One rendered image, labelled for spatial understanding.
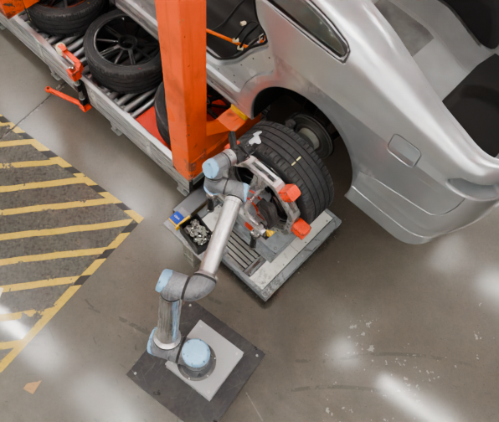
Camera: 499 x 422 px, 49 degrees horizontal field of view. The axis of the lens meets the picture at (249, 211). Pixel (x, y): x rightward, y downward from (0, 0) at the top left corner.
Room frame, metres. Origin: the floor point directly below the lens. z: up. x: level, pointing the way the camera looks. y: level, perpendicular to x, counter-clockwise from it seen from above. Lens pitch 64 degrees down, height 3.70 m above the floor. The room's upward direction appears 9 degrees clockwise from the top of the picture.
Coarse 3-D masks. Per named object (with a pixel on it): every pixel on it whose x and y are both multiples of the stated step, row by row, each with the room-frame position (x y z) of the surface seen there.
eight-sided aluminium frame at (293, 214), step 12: (252, 156) 1.60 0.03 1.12; (228, 168) 1.62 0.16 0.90; (252, 168) 1.52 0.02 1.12; (264, 168) 1.53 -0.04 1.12; (264, 180) 1.47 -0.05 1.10; (276, 180) 1.47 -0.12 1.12; (276, 192) 1.41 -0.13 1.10; (288, 204) 1.38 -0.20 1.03; (288, 216) 1.35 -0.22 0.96; (276, 228) 1.38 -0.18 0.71; (288, 228) 1.34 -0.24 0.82
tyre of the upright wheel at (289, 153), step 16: (256, 128) 1.81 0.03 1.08; (272, 128) 1.78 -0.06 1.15; (288, 128) 1.78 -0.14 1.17; (256, 144) 1.66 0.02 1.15; (272, 144) 1.66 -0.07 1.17; (288, 144) 1.68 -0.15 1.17; (304, 144) 1.69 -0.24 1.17; (272, 160) 1.56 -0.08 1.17; (288, 160) 1.58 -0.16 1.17; (304, 160) 1.60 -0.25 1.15; (320, 160) 1.63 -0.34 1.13; (288, 176) 1.49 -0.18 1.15; (304, 176) 1.52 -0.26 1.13; (320, 176) 1.56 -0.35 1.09; (304, 192) 1.44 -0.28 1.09; (320, 192) 1.49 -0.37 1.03; (304, 208) 1.40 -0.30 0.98; (320, 208) 1.45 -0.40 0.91
